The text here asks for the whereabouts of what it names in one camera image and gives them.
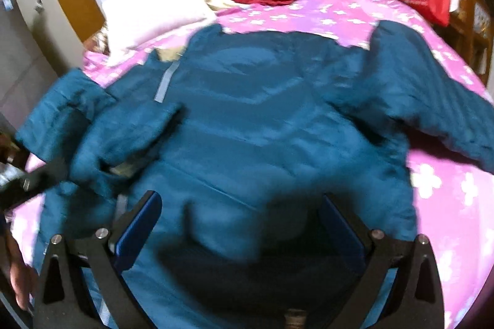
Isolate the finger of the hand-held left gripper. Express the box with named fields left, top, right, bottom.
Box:
left=0, top=155, right=78, bottom=214

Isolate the person's left forearm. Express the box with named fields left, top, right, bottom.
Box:
left=0, top=232, right=39, bottom=310

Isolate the pink floral bed sheet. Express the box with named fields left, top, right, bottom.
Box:
left=8, top=0, right=494, bottom=329

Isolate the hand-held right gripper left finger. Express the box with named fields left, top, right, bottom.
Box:
left=33, top=191, right=163, bottom=329

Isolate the teal padded jacket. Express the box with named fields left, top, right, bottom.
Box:
left=15, top=20, right=494, bottom=329

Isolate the grey wardrobe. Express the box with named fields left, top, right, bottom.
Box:
left=0, top=0, right=86, bottom=137

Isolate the white square pillow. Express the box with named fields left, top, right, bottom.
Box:
left=104, top=0, right=219, bottom=63

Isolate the wooden shelf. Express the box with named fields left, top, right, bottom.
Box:
left=432, top=0, right=491, bottom=82

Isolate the brown floral quilt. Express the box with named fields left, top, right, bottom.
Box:
left=83, top=26, right=111, bottom=55

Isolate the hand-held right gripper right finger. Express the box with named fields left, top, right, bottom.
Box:
left=320, top=193, right=446, bottom=329

